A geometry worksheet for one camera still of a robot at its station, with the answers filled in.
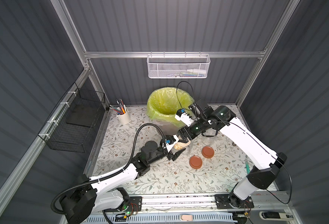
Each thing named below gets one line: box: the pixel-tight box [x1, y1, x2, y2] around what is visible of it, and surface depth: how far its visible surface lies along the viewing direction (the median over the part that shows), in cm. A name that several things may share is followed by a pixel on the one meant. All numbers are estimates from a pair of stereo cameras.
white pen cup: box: [114, 106, 131, 125], surface depth 105 cm
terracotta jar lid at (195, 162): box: [189, 155, 203, 170], surface depth 90 cm
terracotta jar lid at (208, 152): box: [201, 146, 215, 159], surface depth 93 cm
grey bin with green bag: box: [147, 86, 195, 136], surface depth 92 cm
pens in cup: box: [109, 98, 127, 115], surface depth 107 cm
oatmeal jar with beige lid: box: [173, 140, 192, 151], surface depth 67 cm
